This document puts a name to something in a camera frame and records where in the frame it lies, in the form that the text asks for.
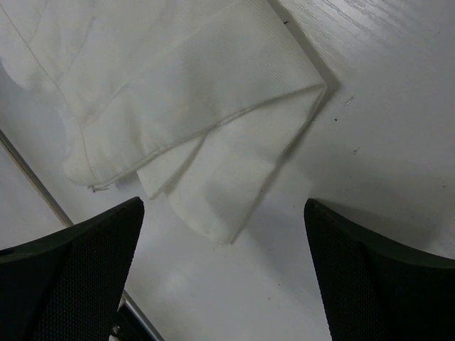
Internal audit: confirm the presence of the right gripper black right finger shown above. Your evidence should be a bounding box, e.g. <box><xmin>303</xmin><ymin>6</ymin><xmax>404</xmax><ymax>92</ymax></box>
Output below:
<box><xmin>304</xmin><ymin>199</ymin><xmax>454</xmax><ymax>340</ymax></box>

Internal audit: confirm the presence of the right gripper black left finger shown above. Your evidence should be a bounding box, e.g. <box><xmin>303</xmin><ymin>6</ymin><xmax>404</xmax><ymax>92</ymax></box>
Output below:
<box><xmin>1</xmin><ymin>197</ymin><xmax>144</xmax><ymax>340</ymax></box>

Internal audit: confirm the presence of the white pleated skirt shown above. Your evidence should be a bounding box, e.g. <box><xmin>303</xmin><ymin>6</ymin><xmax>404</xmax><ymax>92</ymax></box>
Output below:
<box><xmin>1</xmin><ymin>1</ymin><xmax>326</xmax><ymax>244</ymax></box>

